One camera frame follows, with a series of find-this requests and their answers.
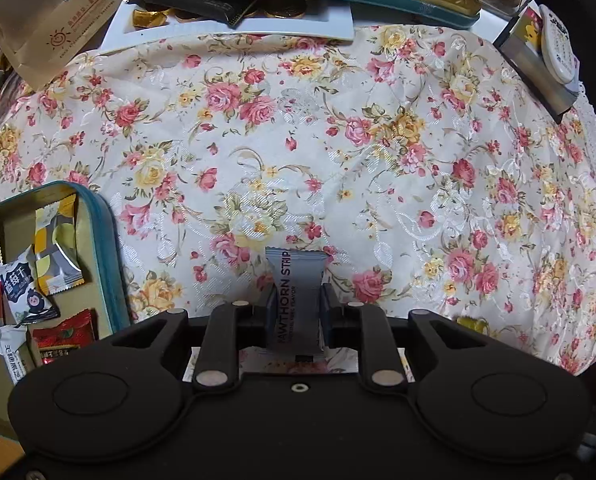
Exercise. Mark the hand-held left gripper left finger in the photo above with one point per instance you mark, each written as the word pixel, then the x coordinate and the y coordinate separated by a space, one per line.
pixel 271 320

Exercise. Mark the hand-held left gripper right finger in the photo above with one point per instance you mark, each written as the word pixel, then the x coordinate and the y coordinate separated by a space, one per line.
pixel 326 320

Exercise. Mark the pale grey strip snack packet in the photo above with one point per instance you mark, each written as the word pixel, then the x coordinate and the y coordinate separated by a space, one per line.
pixel 295 300

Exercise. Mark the yellow grey snack packet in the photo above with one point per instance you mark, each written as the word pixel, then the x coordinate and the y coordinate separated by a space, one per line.
pixel 53 255

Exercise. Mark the white navy snack packet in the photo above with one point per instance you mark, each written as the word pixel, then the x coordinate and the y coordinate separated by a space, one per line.
pixel 28 295

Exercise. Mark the grey black-print snack packet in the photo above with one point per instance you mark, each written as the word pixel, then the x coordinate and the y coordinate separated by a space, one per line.
pixel 10 360

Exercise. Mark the gold wrapped candy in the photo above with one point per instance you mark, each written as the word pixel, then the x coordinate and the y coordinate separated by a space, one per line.
pixel 470 326

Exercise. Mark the floral tablecloth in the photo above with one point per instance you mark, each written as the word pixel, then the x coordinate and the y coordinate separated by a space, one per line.
pixel 378 160

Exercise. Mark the white rectangular tray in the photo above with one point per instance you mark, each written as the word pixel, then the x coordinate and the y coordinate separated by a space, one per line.
pixel 278 27

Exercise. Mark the gold foil coin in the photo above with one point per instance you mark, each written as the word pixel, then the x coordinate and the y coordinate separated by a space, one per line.
pixel 280 9

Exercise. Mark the thick boxed book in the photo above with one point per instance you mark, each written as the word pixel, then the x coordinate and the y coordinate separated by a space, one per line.
pixel 533 67

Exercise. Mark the gold foil chocolate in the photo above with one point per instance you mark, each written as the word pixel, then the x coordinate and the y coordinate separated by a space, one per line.
pixel 148 17

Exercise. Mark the black snack packet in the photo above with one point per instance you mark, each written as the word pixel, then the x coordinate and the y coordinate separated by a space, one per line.
pixel 193 2

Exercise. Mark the white round case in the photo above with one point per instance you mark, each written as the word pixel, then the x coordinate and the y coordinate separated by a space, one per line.
pixel 558 45

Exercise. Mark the brown paper bag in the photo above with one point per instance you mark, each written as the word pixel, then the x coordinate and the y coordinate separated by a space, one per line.
pixel 58 25

